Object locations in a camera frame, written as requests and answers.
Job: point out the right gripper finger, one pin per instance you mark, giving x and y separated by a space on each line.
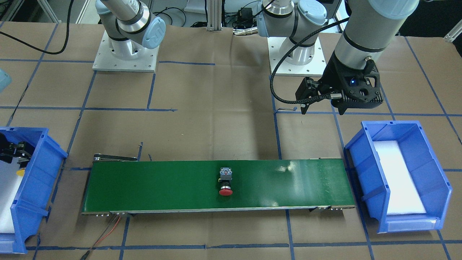
23 160

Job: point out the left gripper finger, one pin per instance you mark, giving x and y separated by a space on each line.
304 107
342 110

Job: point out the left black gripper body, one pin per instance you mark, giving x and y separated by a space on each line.
332 80

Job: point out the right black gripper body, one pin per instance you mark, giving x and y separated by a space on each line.
13 150

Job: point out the red push button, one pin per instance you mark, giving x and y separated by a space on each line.
225 178

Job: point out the yellow push button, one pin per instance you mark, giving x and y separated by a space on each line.
21 172

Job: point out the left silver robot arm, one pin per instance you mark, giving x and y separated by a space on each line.
369 29

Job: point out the white foam pad bin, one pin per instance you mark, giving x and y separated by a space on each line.
404 198
9 184

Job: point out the blue plastic bin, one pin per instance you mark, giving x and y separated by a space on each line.
30 203
429 178

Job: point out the green conveyor belt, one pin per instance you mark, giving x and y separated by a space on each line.
192 186

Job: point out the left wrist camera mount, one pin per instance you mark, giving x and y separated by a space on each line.
360 88

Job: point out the aluminium profile post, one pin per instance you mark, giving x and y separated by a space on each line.
214 15

